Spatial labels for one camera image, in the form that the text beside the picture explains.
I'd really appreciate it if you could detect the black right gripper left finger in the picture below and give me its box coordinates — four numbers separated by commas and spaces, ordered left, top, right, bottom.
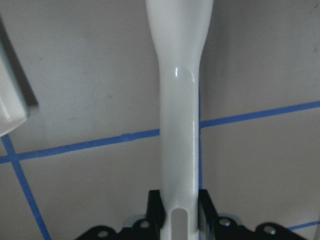
146, 190, 166, 230

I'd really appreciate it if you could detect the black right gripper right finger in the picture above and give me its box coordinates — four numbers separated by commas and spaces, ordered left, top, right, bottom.
198, 189, 219, 232

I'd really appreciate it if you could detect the white plastic dustpan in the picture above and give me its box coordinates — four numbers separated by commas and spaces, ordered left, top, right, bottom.
0, 21, 38, 136

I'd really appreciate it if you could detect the white hand brush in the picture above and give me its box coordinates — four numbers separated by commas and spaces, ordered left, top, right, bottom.
146, 0, 213, 240

